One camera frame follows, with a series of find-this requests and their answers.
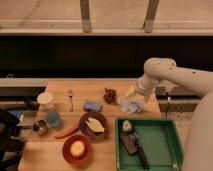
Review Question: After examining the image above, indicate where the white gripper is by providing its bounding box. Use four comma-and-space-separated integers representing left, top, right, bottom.
125, 75, 157, 103

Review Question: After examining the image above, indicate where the black whiteboard eraser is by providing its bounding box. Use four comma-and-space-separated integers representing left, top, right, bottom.
120, 132, 137, 155

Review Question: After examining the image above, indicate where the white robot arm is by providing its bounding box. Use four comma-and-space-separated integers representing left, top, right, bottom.
126, 58, 213, 171

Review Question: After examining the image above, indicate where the green plastic tray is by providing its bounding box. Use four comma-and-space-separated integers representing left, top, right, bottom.
115, 118, 183, 171

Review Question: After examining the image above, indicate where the crumpled light blue cloth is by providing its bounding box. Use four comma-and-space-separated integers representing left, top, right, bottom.
118, 98, 145, 114

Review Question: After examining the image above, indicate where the dark red grape bunch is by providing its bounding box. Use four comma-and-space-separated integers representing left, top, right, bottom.
103, 88, 117, 104

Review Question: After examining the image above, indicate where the small white round object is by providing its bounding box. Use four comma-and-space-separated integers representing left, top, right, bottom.
122, 120, 133, 132

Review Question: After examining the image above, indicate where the black marker pen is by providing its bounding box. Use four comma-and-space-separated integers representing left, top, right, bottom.
133, 135, 149, 170

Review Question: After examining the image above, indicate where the blue sponge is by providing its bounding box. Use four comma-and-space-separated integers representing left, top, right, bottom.
83, 100, 102, 112

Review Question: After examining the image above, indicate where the yellow banana peel toy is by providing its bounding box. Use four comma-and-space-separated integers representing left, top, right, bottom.
85, 118, 105, 132

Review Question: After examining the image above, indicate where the dark purple plate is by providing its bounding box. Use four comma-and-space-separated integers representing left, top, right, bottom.
79, 112, 107, 138

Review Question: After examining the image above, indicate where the silver fork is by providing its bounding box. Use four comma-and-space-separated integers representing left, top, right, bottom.
68, 89, 73, 112

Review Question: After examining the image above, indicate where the red chili pepper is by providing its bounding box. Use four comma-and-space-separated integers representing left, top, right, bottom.
54, 124, 79, 139

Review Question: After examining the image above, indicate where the yellow round fruit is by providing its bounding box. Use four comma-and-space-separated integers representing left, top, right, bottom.
70, 141, 85, 157

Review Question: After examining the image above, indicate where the blue plastic cup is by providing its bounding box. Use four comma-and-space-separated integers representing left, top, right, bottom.
45, 111, 61, 128

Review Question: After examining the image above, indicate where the red bowl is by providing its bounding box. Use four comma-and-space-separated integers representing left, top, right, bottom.
62, 135, 91, 165

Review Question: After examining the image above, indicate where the white paper cup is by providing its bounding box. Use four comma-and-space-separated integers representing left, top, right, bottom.
37, 92, 55, 111

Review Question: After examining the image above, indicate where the small metal tin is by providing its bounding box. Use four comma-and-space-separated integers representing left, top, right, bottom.
33, 120, 48, 136

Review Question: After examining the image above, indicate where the black object at left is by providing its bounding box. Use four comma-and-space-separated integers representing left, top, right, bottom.
0, 108, 24, 171

